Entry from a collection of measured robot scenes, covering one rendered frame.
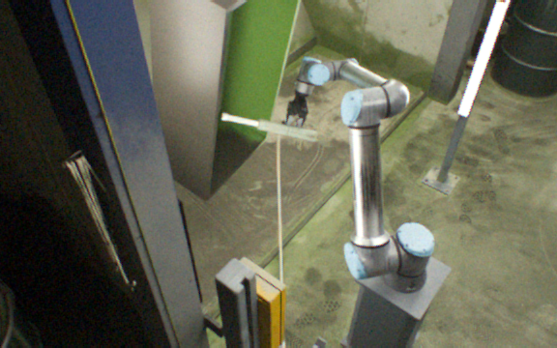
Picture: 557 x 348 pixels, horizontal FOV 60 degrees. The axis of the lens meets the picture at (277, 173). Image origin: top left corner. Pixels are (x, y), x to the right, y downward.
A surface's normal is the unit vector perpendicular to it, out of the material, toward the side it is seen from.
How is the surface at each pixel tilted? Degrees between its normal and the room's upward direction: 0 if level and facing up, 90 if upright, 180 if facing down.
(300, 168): 0
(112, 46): 90
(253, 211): 0
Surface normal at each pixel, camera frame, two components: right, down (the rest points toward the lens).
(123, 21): 0.79, 0.45
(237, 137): 0.17, -0.59
